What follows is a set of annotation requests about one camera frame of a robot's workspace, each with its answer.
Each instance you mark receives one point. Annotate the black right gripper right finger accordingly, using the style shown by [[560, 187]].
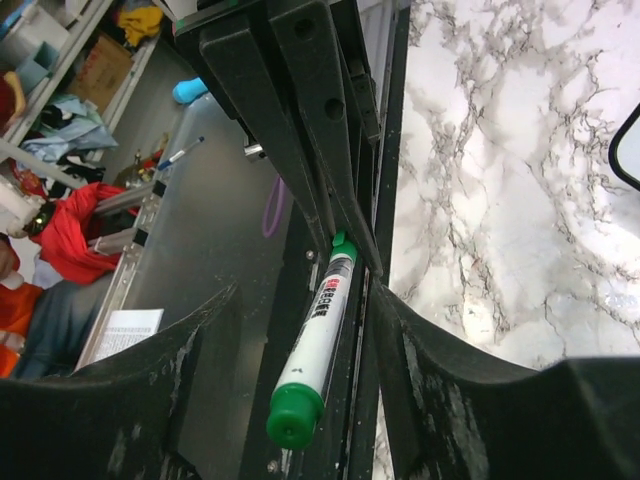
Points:
[[453, 411]]

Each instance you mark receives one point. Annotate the red cloth bag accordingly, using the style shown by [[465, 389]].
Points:
[[63, 241]]

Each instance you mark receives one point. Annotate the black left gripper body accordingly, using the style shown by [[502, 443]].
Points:
[[366, 34]]

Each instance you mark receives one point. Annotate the blue white pen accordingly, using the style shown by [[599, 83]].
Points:
[[179, 154]]

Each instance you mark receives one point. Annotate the light blue cloth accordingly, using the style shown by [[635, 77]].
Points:
[[65, 125]]

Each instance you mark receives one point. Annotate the metal storage shelf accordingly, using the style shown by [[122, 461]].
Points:
[[80, 33]]

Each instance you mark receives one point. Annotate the green white marker pen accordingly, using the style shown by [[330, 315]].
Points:
[[298, 400]]

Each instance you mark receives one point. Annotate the white paper sheet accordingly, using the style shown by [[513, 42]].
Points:
[[124, 329]]

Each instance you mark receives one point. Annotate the cardboard box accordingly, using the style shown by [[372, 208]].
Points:
[[102, 74]]

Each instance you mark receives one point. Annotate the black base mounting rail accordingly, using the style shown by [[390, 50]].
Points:
[[343, 443]]

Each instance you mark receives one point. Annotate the yellow cloth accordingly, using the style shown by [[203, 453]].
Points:
[[140, 23]]

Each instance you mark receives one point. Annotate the white whiteboard black frame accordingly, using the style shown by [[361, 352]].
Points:
[[624, 151]]

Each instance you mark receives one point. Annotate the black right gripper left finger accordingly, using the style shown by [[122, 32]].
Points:
[[165, 408]]

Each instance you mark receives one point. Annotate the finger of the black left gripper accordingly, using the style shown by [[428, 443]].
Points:
[[251, 71], [309, 43]]

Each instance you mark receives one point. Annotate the cyan plastic object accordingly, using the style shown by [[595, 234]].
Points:
[[185, 92]]

